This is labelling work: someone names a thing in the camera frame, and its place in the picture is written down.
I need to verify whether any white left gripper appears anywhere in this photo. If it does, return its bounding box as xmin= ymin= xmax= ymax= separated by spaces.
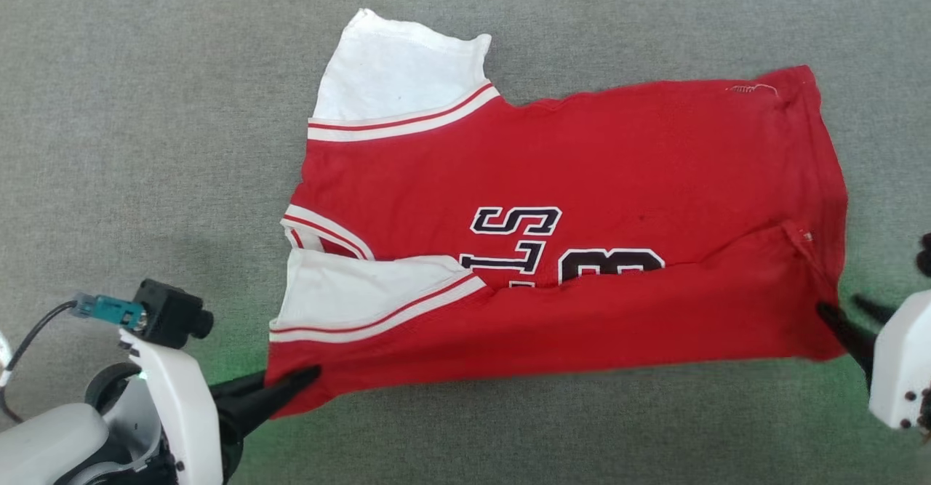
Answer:
xmin=119 ymin=327 xmax=322 ymax=485

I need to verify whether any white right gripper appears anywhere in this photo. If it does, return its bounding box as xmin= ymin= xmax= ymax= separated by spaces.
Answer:
xmin=817 ymin=289 xmax=931 ymax=432

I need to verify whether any red and white jersey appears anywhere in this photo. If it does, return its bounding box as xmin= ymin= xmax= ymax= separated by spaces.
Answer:
xmin=263 ymin=8 xmax=850 ymax=419

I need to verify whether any grey fabric sofa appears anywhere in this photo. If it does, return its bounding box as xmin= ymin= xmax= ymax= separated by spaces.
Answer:
xmin=0 ymin=0 xmax=931 ymax=485

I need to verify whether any teal left camera connector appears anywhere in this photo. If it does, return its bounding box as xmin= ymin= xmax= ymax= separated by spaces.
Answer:
xmin=71 ymin=292 xmax=146 ymax=331

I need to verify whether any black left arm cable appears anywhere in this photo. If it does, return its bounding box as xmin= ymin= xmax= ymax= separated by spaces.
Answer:
xmin=0 ymin=301 xmax=78 ymax=425

